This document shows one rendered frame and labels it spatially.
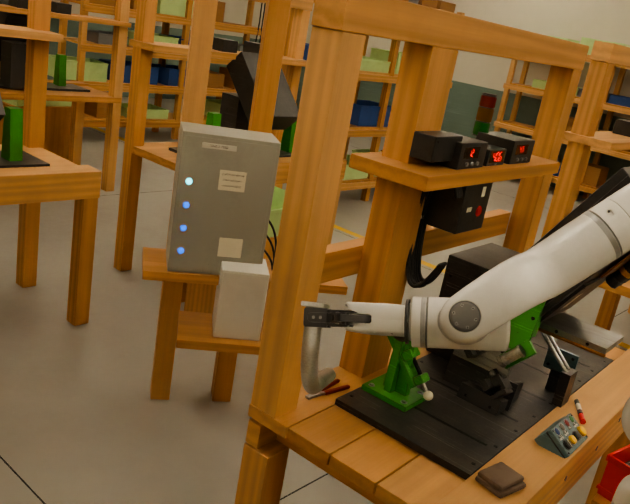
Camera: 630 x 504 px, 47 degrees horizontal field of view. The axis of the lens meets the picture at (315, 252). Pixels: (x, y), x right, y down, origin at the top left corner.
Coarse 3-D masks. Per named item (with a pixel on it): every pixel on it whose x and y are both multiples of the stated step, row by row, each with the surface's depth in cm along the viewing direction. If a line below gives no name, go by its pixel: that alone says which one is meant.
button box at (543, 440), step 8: (568, 416) 197; (552, 424) 199; (576, 424) 198; (544, 432) 191; (552, 432) 188; (560, 432) 190; (568, 432) 193; (536, 440) 191; (544, 440) 190; (552, 440) 188; (560, 440) 188; (584, 440) 195; (552, 448) 189; (560, 448) 187; (576, 448) 191; (560, 456) 188; (568, 456) 186
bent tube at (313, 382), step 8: (304, 304) 120; (312, 304) 120; (320, 304) 120; (304, 328) 122; (312, 328) 121; (320, 328) 122; (304, 336) 121; (312, 336) 121; (320, 336) 122; (304, 344) 121; (312, 344) 121; (304, 352) 121; (312, 352) 120; (304, 360) 121; (312, 360) 121; (304, 368) 121; (312, 368) 121; (328, 368) 143; (304, 376) 122; (312, 376) 122; (320, 376) 131; (328, 376) 136; (304, 384) 124; (312, 384) 123; (320, 384) 127; (328, 384) 137; (312, 392) 125
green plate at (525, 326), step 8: (544, 304) 203; (528, 312) 204; (536, 312) 203; (512, 320) 207; (520, 320) 206; (528, 320) 204; (536, 320) 203; (512, 328) 207; (520, 328) 205; (528, 328) 204; (536, 328) 209; (512, 336) 206; (520, 336) 205; (528, 336) 204; (512, 344) 206
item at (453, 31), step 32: (320, 0) 157; (352, 0) 154; (384, 0) 162; (352, 32) 158; (384, 32) 166; (416, 32) 176; (448, 32) 188; (480, 32) 201; (512, 32) 215; (576, 64) 262
